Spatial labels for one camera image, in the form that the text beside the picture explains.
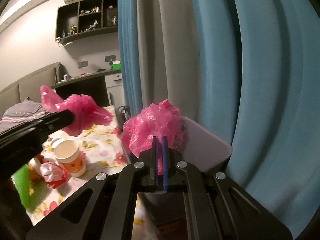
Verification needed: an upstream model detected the pink plastic bag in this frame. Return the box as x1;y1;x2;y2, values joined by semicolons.
40;85;188;157

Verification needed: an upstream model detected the red white snack wrapper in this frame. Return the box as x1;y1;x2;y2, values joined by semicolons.
40;162;68;189

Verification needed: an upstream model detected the orange floral paper cup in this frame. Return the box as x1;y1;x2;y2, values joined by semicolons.
54;139;86;178

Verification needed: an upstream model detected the purple plastic trash bin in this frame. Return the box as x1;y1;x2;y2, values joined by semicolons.
182;117;232;174

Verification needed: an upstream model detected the green foam block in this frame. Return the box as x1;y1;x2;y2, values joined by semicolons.
12;165;32;210

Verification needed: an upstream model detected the grey upholstered headboard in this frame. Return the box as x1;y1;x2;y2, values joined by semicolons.
1;62;67;117

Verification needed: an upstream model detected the white drawer cabinet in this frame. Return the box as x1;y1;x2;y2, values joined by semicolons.
105;73;125;109

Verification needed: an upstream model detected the dark desk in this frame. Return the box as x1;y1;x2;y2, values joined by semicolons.
52;70;121;107

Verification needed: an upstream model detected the green box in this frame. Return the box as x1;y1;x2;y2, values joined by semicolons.
110;61;121;70

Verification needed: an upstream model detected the blue grey curtain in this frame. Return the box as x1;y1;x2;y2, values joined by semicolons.
118;0;319;239

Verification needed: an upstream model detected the grey wall socket left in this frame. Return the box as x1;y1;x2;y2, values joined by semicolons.
78;61;88;69

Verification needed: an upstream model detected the grey wall socket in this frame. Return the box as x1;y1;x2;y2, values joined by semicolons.
78;61;88;69
105;55;116;62

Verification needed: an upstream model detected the grey wall socket right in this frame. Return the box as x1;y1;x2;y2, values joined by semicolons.
105;55;116;62

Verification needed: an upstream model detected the dark wall shelf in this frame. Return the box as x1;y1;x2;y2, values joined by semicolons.
55;0;118;44

